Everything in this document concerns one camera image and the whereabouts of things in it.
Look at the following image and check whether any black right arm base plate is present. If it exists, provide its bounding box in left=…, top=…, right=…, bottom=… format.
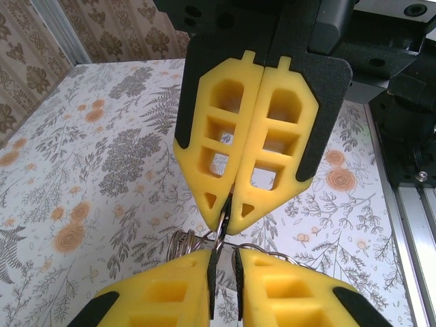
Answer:
left=391, top=163, right=436, bottom=190

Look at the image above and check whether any aluminium corner post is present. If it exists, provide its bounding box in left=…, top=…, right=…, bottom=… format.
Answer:
left=32, top=0, right=92, bottom=66

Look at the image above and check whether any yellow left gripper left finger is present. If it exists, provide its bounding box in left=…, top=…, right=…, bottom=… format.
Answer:
left=69, top=248, right=219, bottom=327

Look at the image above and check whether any aluminium mounting rail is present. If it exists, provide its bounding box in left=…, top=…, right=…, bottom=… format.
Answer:
left=366, top=102, right=436, bottom=327

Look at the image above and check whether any floral patterned table cover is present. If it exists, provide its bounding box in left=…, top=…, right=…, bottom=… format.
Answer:
left=0, top=57, right=420, bottom=327

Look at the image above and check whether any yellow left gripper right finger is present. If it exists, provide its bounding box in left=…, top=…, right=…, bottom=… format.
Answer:
left=231, top=248, right=393, bottom=327

